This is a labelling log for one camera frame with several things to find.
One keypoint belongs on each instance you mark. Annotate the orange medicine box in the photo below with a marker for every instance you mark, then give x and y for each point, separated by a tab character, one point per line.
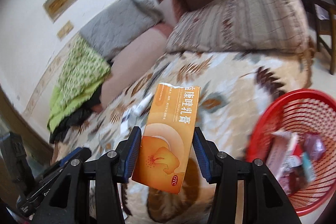
167	138

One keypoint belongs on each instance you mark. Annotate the purple wrapper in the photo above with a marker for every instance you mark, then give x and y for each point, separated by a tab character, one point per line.
314	146

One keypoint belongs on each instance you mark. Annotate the white ointment tube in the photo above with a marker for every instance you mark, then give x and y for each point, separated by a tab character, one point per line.
136	115

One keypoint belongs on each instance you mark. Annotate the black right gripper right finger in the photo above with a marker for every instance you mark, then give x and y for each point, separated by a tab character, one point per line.
264	199

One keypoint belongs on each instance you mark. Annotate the green patterned cloth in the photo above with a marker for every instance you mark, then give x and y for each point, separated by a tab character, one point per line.
82	73

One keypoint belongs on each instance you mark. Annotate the floral leaf pattern blanket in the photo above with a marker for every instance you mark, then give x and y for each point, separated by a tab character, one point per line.
236	88

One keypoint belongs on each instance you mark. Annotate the pink white box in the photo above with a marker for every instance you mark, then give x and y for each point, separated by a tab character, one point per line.
289	163

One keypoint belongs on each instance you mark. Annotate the small gold framed picture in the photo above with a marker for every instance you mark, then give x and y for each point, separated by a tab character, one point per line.
55	8

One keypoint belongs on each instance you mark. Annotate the black garment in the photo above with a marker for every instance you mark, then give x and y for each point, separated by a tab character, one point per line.
77	117

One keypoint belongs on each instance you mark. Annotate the brown wooden stool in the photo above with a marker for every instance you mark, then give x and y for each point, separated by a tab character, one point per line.
324	28

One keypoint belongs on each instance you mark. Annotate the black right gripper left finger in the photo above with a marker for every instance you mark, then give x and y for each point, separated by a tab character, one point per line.
87	192

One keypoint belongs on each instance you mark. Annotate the small wall plate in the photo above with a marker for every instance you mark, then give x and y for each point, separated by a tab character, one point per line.
65	30

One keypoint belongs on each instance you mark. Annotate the striped beige quilted pillow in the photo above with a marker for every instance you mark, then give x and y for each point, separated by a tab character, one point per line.
240	25

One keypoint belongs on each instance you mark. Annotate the pink bed pillow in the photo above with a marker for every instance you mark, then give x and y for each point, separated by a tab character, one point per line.
132	62

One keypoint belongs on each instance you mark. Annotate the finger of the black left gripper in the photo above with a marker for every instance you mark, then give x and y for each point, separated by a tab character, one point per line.
35	189

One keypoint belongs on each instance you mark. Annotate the grey quilted pillow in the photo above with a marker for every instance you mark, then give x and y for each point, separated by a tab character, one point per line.
120	23

